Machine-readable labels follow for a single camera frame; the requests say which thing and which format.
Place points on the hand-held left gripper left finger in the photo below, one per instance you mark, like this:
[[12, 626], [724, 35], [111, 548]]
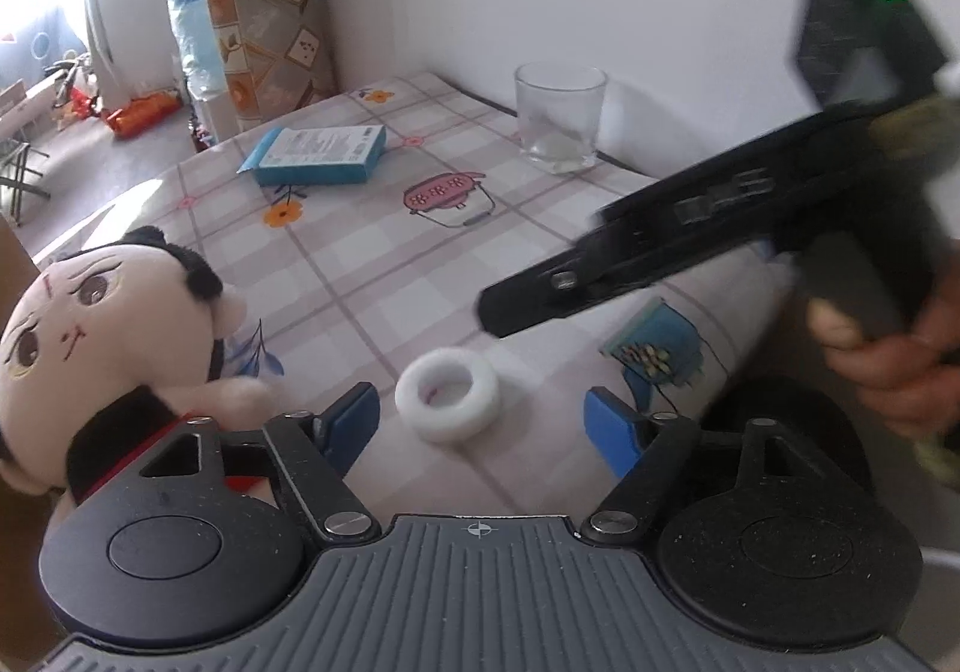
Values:
[[349, 421]]

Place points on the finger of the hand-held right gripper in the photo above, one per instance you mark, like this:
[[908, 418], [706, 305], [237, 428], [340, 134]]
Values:
[[540, 301]]

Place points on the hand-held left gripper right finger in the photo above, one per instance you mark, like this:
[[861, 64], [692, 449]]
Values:
[[611, 432]]

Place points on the black-haired plush doll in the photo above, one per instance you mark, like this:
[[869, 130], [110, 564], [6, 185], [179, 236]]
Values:
[[75, 327]]

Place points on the brown cardboard box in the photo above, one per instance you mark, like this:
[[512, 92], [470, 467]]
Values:
[[22, 552]]

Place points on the person's right hand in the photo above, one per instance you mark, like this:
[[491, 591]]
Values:
[[900, 379]]

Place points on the clear glass cup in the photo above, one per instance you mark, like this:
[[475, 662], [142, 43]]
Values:
[[559, 117]]

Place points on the teal flat box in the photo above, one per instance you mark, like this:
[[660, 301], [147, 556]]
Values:
[[322, 154]]

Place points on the white cabinet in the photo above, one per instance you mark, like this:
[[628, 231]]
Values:
[[217, 117]]

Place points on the black folding stool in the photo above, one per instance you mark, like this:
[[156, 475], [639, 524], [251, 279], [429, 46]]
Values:
[[22, 181]]

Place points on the rolled patterned mat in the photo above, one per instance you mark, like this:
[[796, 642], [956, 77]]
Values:
[[262, 4]]

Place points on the child tricycle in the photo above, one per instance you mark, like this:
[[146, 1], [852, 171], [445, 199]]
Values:
[[71, 83]]

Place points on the blue plastic-wrapped roll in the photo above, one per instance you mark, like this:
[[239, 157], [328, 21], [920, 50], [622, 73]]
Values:
[[187, 4]]

